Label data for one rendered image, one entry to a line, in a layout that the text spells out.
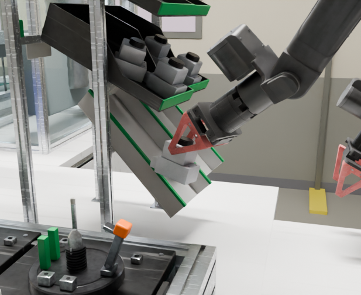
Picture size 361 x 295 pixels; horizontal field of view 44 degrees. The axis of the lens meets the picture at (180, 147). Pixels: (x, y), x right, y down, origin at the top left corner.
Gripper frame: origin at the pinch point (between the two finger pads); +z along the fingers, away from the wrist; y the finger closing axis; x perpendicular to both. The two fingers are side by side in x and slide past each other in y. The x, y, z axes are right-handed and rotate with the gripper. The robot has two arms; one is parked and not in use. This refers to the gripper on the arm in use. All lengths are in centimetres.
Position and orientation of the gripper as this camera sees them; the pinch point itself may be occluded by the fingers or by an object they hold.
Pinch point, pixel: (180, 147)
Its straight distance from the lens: 77.3
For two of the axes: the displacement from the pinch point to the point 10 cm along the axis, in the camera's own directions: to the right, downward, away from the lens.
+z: -7.2, 5.1, 4.7
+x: 4.9, 8.5, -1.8
